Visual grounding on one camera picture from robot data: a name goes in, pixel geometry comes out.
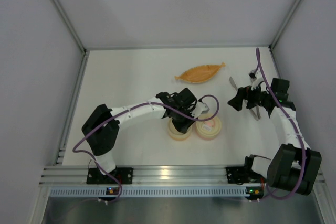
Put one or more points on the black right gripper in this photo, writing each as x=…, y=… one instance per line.
x=247, y=97

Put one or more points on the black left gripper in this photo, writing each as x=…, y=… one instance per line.
x=182, y=120

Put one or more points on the cream lid orange handle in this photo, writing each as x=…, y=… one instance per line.
x=171, y=127

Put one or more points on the orange lunch bowl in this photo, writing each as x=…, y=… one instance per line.
x=178, y=136

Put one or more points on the steel food tongs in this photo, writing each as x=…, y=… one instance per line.
x=254, y=111

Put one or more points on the cream lid pink handle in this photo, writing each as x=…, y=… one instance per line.
x=215, y=122

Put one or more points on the pink lunch bowl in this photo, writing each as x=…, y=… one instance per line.
x=207, y=135

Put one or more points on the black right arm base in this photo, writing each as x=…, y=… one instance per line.
x=240, y=175

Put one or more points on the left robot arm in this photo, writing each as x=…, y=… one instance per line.
x=103, y=139

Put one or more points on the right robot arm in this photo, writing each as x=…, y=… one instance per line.
x=295, y=165

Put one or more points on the woven fish-shaped basket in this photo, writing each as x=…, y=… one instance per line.
x=200, y=74

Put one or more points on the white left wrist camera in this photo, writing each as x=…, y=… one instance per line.
x=201, y=108

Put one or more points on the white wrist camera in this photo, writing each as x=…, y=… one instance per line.
x=256, y=75
x=201, y=108

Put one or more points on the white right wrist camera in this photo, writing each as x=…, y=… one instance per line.
x=256, y=75

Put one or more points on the perforated cable tray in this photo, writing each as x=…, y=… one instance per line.
x=136, y=191

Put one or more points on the aluminium front rail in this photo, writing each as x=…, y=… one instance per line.
x=195, y=175

